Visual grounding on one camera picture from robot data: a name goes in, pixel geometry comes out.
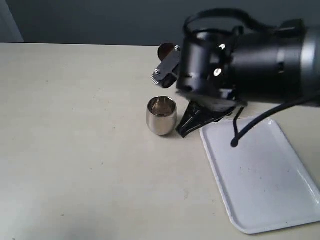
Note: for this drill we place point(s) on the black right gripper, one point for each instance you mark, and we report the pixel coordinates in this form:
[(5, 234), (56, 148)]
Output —
[(221, 68)]

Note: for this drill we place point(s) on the red wooden spoon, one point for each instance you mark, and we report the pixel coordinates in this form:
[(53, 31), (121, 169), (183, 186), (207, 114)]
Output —
[(164, 50)]

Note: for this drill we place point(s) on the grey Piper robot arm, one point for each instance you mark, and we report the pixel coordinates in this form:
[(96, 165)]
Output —
[(299, 69)]

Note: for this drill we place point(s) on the small steel cup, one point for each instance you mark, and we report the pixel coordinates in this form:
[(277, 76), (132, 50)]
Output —
[(161, 115)]

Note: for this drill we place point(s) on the white plastic tray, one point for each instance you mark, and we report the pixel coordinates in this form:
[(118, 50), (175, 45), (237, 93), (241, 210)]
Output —
[(262, 181)]

